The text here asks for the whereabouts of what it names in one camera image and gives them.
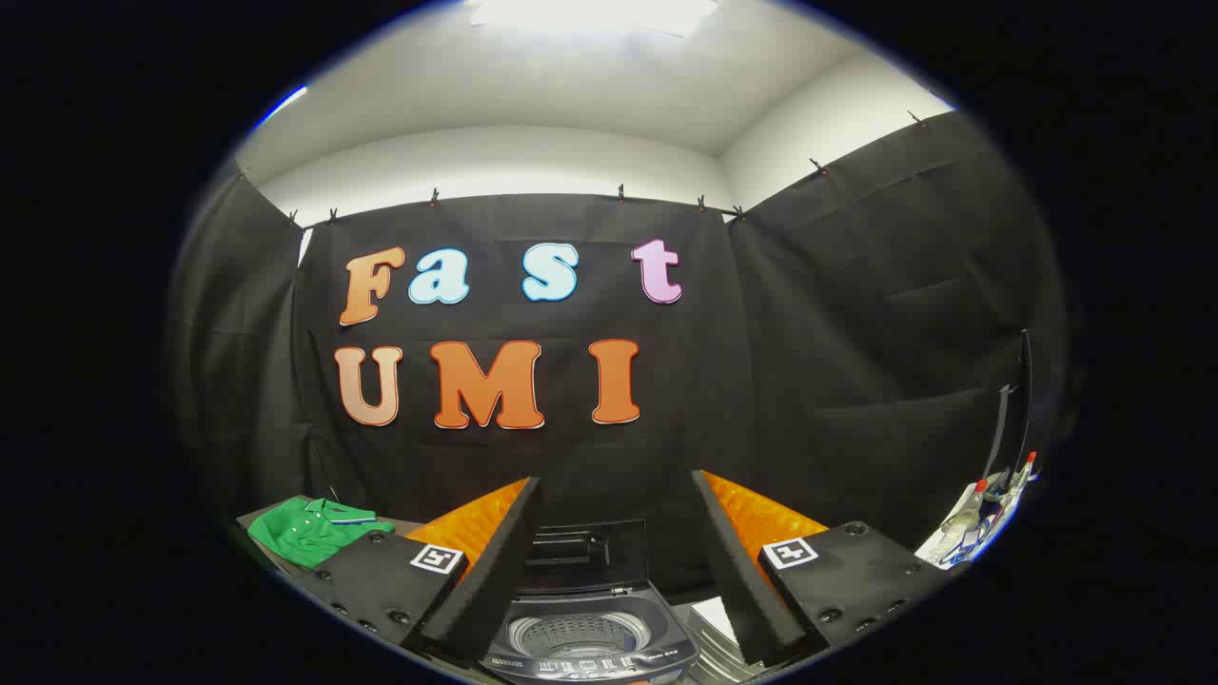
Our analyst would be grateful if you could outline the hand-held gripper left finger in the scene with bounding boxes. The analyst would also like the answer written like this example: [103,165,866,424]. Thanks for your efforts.
[295,476,543,665]

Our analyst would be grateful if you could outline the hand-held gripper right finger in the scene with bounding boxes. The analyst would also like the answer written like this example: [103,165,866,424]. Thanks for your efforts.
[692,469,953,667]

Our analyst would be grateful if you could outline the dark grey washing machine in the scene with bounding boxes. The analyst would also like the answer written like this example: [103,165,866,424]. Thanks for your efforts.
[481,580,700,684]

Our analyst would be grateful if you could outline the green polo shirt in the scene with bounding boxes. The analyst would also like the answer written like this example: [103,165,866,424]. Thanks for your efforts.
[248,496,396,570]

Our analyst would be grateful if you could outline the grey ribbed stand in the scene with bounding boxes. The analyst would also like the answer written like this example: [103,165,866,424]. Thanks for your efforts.
[687,597,762,681]

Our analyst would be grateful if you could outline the black backdrop cloth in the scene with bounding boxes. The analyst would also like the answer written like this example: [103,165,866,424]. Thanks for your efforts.
[167,109,1071,610]

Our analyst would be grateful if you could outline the black upright panel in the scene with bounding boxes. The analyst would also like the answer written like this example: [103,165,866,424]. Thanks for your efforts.
[985,328,1034,477]

